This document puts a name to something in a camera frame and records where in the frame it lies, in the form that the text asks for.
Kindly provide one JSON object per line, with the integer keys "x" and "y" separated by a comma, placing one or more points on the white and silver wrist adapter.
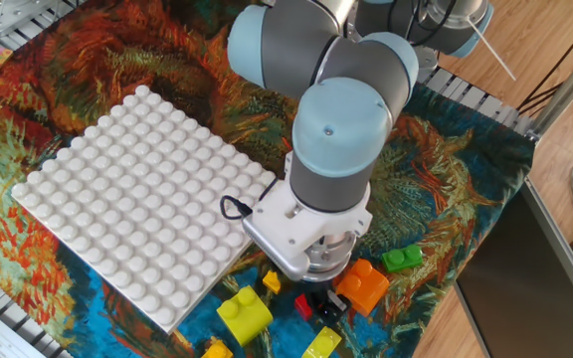
{"x": 286, "y": 224}

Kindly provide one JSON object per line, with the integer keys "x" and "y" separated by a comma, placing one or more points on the white zip tie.
{"x": 490, "y": 49}

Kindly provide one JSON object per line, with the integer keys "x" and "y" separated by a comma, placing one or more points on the slim yellow four-stud block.
{"x": 271, "y": 282}

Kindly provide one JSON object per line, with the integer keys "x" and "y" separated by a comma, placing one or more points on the orange two-stud block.
{"x": 363, "y": 288}

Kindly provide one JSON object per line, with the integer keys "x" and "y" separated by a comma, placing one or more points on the small red block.
{"x": 303, "y": 307}

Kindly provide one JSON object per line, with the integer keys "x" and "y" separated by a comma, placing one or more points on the colourful sunflower pattern rug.
{"x": 440, "y": 174}

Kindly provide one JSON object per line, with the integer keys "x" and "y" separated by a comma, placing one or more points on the white studded baseplate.
{"x": 132, "y": 199}

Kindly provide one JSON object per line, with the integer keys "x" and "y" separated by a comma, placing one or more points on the small green two-stud block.
{"x": 402, "y": 258}

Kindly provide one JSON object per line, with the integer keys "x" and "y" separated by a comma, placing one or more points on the large lime two-stud block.
{"x": 244, "y": 315}

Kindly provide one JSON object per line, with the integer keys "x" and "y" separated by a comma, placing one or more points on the black monitor panel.
{"x": 525, "y": 288}

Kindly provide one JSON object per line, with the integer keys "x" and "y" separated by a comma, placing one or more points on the small lime single-stud block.
{"x": 322, "y": 343}

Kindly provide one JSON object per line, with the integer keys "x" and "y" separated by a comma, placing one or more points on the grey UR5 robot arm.
{"x": 341, "y": 124}

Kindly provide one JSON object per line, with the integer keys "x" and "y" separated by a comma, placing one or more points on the perforated metal plate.
{"x": 13, "y": 15}

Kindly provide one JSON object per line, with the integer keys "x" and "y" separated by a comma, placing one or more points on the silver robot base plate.
{"x": 427, "y": 64}

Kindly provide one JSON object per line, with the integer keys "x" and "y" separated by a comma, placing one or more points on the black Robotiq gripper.
{"x": 324, "y": 288}

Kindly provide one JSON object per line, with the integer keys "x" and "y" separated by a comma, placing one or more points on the large yellow four-stud block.
{"x": 217, "y": 350}

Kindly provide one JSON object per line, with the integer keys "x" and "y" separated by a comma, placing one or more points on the aluminium frame beam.
{"x": 565, "y": 94}

